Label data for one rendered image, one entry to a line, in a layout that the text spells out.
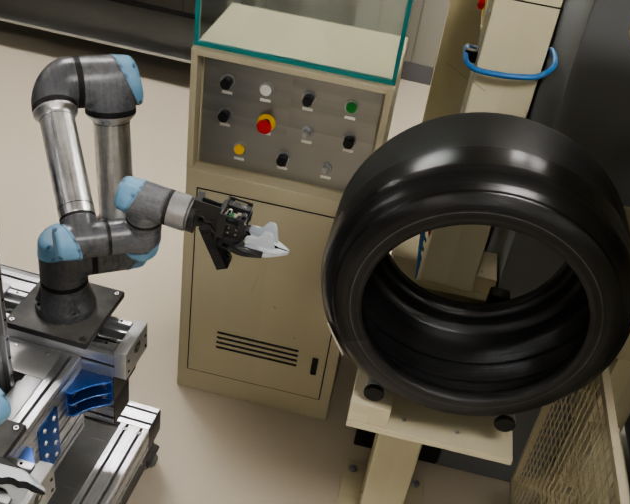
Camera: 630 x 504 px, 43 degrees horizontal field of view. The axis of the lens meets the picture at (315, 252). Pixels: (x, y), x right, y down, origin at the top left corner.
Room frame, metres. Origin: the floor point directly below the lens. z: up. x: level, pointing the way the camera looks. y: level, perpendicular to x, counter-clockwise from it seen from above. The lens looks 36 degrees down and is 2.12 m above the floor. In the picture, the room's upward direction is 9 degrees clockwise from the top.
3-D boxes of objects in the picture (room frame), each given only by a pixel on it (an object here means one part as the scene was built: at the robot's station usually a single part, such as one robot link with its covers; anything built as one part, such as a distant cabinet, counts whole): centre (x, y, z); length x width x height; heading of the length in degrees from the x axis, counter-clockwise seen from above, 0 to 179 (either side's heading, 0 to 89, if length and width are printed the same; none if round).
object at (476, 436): (1.38, -0.33, 0.80); 0.37 x 0.36 x 0.02; 84
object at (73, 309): (1.53, 0.61, 0.77); 0.15 x 0.15 x 0.10
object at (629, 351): (1.56, -0.73, 1.05); 0.20 x 0.15 x 0.30; 174
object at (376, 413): (1.40, -0.19, 0.84); 0.36 x 0.09 x 0.06; 174
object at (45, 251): (1.54, 0.60, 0.88); 0.13 x 0.12 x 0.14; 119
